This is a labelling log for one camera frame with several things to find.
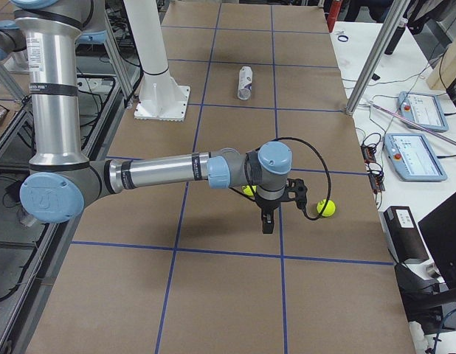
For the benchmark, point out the lower teach pendant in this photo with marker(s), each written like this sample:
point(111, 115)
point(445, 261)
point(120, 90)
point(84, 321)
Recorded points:
point(413, 158)

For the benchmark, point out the black bottle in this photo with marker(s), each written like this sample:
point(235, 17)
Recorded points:
point(399, 31)

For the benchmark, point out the aluminium frame post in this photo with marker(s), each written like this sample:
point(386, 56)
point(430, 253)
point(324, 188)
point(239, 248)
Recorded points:
point(383, 38)

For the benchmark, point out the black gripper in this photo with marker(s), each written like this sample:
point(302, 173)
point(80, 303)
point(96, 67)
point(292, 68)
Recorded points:
point(266, 206)

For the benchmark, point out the small electronics board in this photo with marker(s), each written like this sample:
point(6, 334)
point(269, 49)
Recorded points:
point(374, 169)

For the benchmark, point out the white tennis ball can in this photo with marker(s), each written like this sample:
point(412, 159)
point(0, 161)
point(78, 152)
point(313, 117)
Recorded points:
point(245, 79)

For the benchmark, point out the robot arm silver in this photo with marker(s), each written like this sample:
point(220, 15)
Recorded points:
point(63, 181)

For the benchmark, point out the tennis ball far yellow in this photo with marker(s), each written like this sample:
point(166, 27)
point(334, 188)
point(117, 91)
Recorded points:
point(326, 208)

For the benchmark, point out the upper teach pendant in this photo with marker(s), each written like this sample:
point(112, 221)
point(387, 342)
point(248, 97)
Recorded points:
point(423, 109)

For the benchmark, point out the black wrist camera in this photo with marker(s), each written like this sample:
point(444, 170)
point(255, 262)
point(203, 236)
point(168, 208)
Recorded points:
point(296, 191)

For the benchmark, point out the metal rod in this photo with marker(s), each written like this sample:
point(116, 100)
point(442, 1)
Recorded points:
point(413, 124)

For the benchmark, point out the black monitor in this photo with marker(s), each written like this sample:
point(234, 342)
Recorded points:
point(438, 229)

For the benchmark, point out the black box white label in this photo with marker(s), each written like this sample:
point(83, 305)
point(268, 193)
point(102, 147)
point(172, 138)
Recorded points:
point(407, 243)

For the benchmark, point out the white pedestal column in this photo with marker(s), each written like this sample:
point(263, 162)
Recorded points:
point(160, 97)

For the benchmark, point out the teach pendant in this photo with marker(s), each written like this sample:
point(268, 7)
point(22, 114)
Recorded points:
point(413, 158)
point(423, 109)

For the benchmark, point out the red bottle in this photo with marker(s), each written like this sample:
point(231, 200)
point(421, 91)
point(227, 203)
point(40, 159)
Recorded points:
point(333, 14)

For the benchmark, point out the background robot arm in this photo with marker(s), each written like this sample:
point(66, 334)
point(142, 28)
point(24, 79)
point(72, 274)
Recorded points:
point(13, 42)

